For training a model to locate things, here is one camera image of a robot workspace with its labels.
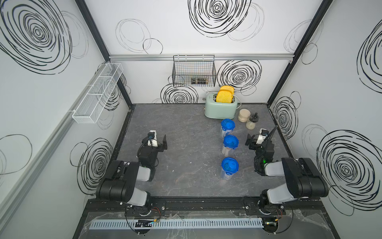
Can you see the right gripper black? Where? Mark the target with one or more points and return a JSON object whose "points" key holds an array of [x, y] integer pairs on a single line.
{"points": [[259, 144]]}

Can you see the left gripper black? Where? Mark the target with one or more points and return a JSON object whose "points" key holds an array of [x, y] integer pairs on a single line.
{"points": [[158, 146]]}

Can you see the clear plastic container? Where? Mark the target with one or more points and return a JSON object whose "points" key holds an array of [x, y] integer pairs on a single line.
{"points": [[227, 174]]}

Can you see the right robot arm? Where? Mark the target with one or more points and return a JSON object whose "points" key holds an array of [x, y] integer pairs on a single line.
{"points": [[303, 180]]}

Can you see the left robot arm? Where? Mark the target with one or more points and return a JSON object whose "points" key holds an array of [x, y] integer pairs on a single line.
{"points": [[119, 182]]}

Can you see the small bottle black cap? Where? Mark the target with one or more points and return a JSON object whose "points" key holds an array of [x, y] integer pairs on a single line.
{"points": [[252, 121]]}

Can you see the middle clear container blue lid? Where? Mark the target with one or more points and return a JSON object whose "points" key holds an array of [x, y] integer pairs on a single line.
{"points": [[230, 144]]}

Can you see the clear container blue lid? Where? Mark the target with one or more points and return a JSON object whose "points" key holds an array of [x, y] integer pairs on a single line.
{"points": [[230, 144], [227, 126]]}

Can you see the beige round jar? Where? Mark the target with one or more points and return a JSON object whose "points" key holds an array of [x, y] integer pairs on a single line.
{"points": [[244, 115]]}

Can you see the far clear container blue lid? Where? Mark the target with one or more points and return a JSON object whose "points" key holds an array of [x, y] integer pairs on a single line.
{"points": [[227, 126]]}

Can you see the mint green toaster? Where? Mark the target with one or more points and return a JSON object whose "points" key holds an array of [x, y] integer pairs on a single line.
{"points": [[221, 111]]}

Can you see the yellow sponge toast front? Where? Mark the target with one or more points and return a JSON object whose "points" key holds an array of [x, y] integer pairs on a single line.
{"points": [[224, 96]]}

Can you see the yellow sponge toast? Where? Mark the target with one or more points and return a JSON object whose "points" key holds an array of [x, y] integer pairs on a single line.
{"points": [[228, 88], [224, 96]]}

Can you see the yellow sponge toast back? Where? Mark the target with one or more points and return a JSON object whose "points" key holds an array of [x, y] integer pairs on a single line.
{"points": [[228, 88]]}

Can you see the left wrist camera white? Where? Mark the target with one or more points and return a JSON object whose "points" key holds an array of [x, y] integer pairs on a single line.
{"points": [[152, 138]]}

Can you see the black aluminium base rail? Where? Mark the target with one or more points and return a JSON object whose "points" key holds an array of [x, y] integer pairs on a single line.
{"points": [[161, 205]]}

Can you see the white mesh wall shelf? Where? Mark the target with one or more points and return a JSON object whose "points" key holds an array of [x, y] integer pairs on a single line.
{"points": [[97, 96]]}

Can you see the white slotted cable duct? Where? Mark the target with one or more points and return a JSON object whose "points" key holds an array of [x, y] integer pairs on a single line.
{"points": [[166, 224]]}

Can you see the black wire wall basket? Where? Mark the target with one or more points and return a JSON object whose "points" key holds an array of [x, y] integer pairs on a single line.
{"points": [[194, 70]]}

